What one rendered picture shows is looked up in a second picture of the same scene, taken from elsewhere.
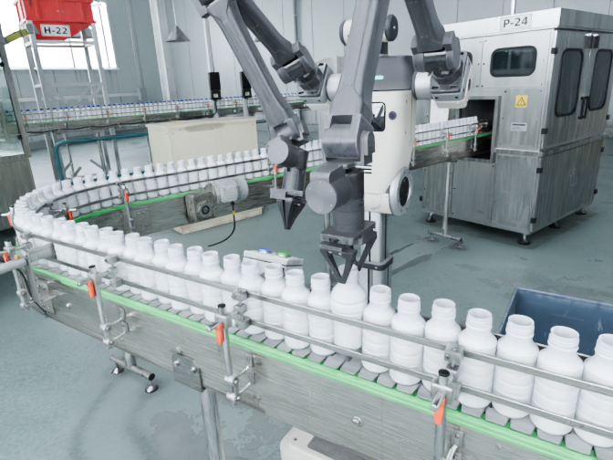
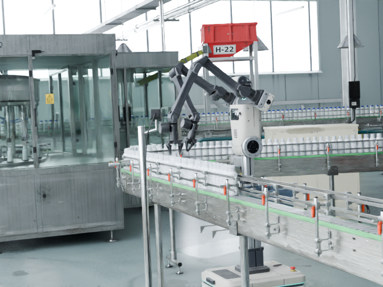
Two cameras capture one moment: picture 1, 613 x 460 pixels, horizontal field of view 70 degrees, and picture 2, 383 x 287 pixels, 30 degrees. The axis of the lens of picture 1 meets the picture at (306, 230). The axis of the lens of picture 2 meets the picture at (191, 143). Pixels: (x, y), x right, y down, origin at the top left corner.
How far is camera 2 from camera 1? 4.28 m
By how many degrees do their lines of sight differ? 38
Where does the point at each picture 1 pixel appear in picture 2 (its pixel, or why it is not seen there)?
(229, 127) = (329, 131)
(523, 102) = not seen: outside the picture
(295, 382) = (163, 189)
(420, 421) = (176, 189)
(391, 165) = (242, 134)
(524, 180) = not seen: outside the picture
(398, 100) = (242, 107)
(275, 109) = (188, 110)
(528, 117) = not seen: outside the picture
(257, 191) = (267, 165)
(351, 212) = (171, 135)
